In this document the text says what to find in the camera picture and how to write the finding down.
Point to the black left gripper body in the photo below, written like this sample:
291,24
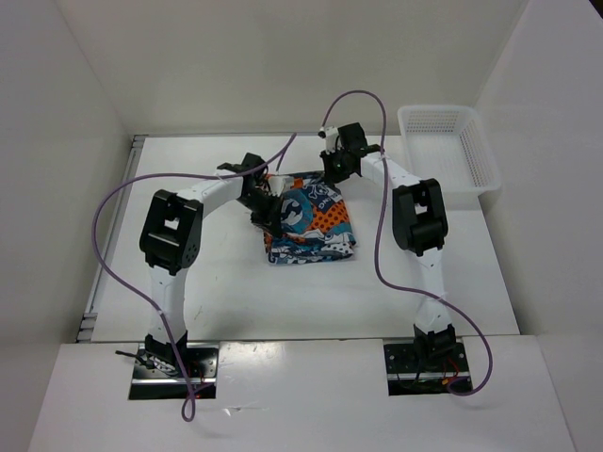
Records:
262,207

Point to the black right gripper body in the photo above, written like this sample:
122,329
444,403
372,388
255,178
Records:
336,163

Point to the colourful patterned shorts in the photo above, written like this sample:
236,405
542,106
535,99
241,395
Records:
315,222

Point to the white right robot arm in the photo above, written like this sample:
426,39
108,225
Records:
419,226

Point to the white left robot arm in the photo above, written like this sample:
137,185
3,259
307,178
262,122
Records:
171,241

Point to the white plastic basket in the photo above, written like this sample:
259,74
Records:
447,143

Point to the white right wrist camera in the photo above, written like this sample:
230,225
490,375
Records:
330,136

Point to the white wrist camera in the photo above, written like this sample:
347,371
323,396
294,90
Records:
330,136
279,184

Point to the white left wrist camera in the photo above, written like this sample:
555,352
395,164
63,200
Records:
279,184

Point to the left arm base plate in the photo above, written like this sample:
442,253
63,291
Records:
153,380

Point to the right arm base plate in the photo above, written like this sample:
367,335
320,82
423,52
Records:
407,375

